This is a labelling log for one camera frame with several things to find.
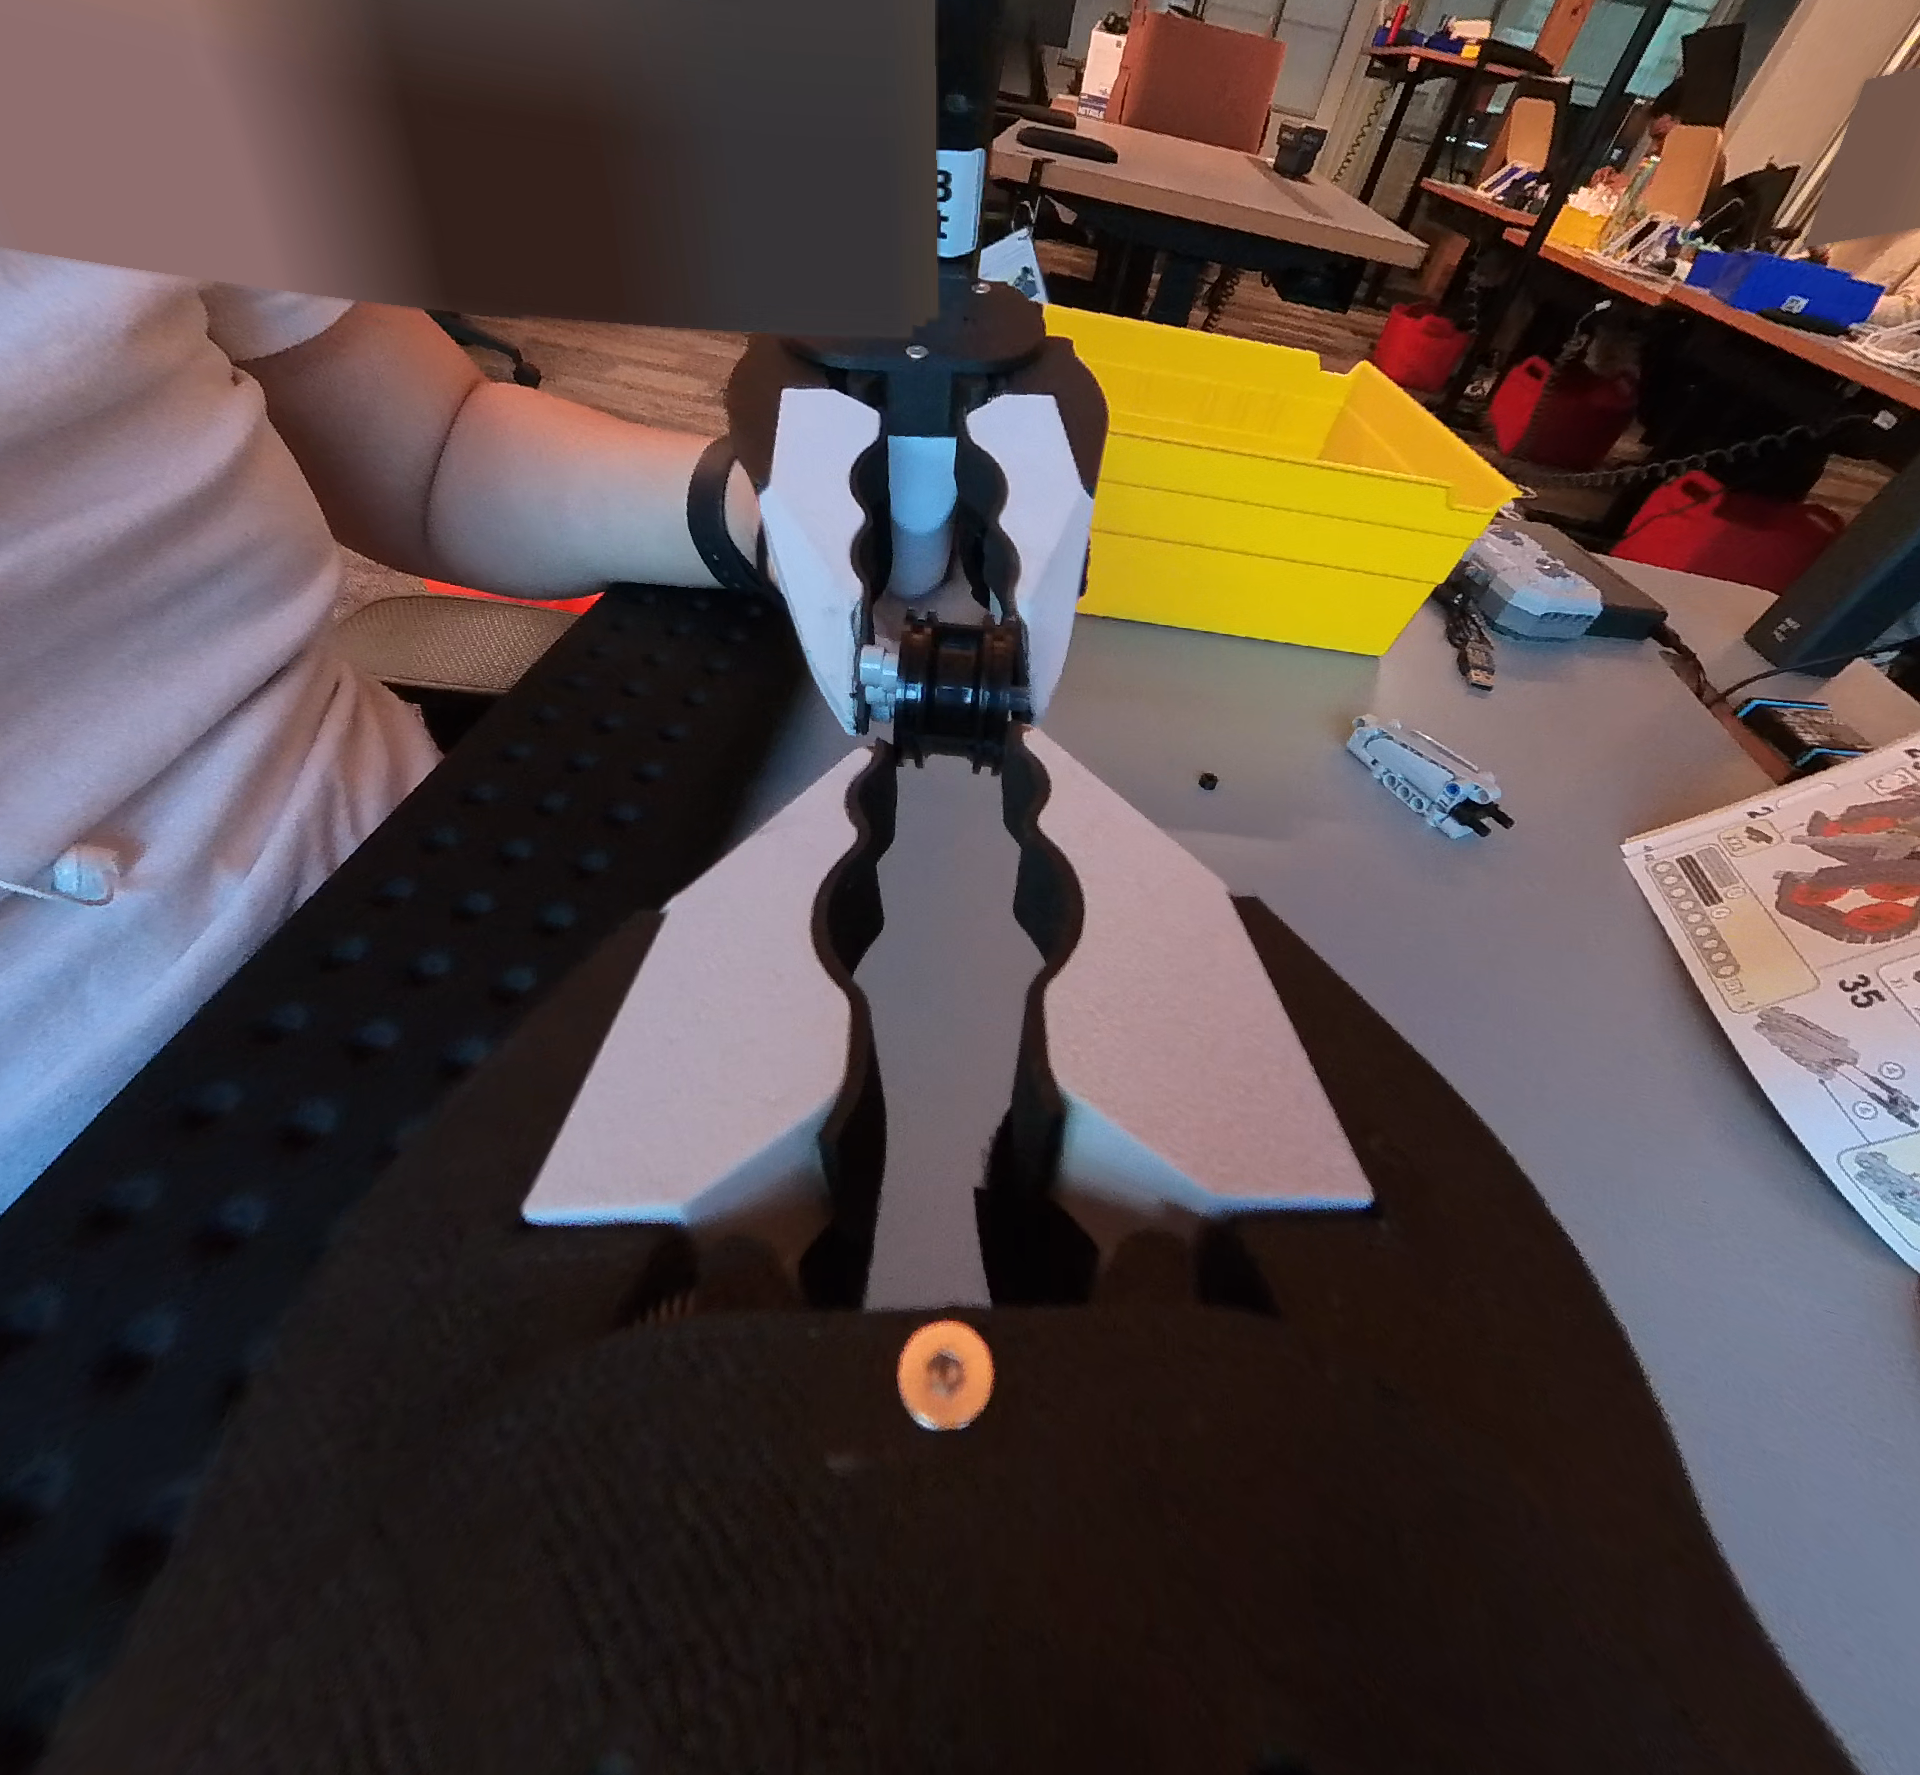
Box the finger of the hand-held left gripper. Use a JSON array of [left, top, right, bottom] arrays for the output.
[[754, 386, 907, 743], [960, 364, 1113, 731]]

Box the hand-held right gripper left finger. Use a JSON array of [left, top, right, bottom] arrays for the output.
[[522, 747, 900, 1304]]

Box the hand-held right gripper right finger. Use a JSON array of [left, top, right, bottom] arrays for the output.
[[979, 729, 1376, 1306]]

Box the black toy wheel with axle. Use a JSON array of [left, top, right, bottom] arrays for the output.
[[860, 612, 1040, 776]]

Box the person's left forearm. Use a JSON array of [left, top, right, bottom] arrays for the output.
[[247, 295, 772, 602]]

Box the grey desk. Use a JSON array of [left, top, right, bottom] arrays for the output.
[[751, 553, 1920, 1775]]

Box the yellow plastic bin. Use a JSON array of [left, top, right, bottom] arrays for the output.
[[1040, 300, 1526, 660]]

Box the grey background table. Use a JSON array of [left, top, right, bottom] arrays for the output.
[[990, 116, 1431, 326]]

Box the black dotted pad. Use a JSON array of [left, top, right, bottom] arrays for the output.
[[0, 586, 845, 1775]]

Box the brown cardboard box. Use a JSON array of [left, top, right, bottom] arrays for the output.
[[1116, 2, 1291, 155]]

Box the red bin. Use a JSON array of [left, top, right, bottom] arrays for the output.
[[1374, 300, 1480, 393], [1609, 467, 1850, 596], [1488, 353, 1640, 467]]

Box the grey electronic toy brick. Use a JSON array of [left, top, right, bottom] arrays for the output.
[[1458, 519, 1604, 646]]

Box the black power adapter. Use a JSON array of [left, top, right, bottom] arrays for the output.
[[1560, 557, 1671, 641]]

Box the white building instruction booklet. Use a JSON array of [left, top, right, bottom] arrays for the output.
[[1624, 737, 1920, 1277]]

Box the person's pale shirt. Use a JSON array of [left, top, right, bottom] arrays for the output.
[[0, 248, 449, 1214]]

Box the black device with blue light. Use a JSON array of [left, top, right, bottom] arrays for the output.
[[1737, 698, 1879, 776]]

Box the wooden background table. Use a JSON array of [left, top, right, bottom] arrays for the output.
[[1417, 177, 1920, 415]]

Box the blue bin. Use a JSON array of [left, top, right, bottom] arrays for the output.
[[1686, 245, 1887, 337]]

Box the black monitor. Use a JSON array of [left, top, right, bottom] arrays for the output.
[[1745, 453, 1920, 682]]

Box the black usb cable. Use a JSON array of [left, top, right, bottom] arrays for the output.
[[1437, 578, 1505, 698]]

